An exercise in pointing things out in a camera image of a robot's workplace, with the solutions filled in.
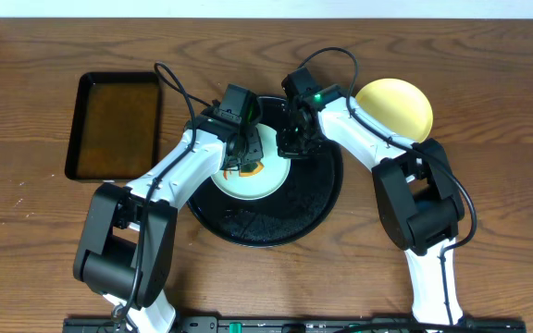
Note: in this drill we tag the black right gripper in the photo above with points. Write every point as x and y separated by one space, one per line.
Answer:
291 145

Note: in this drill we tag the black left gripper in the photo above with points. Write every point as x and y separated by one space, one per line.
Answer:
253 148

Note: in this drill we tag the green and yellow scrub sponge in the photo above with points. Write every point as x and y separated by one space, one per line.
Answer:
248 168

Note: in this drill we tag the light green plate with stain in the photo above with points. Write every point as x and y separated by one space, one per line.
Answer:
270 172

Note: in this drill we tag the yellow plate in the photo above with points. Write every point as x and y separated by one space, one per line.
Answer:
399 105

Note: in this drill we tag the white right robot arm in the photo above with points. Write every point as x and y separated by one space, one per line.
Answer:
386 127

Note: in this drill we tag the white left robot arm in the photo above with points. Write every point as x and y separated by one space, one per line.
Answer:
126 245

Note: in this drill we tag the round black serving tray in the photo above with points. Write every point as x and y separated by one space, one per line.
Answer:
303 201

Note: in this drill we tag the black rectangular water tray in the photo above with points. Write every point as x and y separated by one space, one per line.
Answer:
115 127

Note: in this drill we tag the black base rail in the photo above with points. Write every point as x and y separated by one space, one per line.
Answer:
209 324

